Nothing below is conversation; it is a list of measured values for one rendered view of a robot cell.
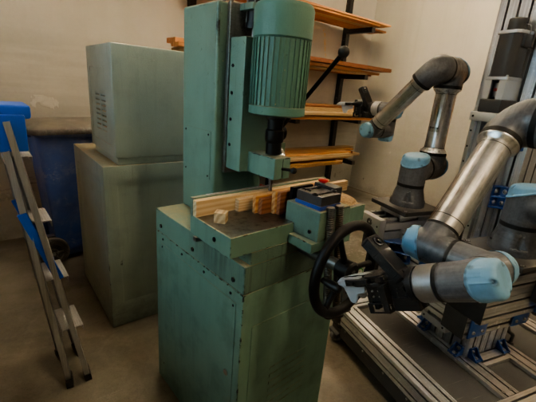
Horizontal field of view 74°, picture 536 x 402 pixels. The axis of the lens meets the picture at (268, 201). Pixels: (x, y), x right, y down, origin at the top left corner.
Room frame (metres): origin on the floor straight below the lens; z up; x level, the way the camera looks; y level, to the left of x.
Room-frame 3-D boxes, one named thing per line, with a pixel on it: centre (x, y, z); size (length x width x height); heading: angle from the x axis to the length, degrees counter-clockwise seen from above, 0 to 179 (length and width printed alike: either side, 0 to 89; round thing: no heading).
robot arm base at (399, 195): (1.57, -0.64, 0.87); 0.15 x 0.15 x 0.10
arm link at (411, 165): (1.58, -0.64, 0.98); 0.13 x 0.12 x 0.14; 128
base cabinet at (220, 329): (1.23, 0.08, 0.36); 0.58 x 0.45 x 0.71; 42
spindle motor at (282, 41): (1.15, 0.00, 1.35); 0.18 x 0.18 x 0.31
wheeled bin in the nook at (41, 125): (2.45, 1.42, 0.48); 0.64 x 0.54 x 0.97; 132
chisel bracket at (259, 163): (1.16, 0.01, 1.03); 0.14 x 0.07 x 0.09; 42
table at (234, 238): (1.08, -0.10, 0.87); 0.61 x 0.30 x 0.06; 132
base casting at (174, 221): (1.24, 0.08, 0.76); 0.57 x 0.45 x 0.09; 42
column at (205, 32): (1.36, 0.19, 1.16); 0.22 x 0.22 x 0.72; 42
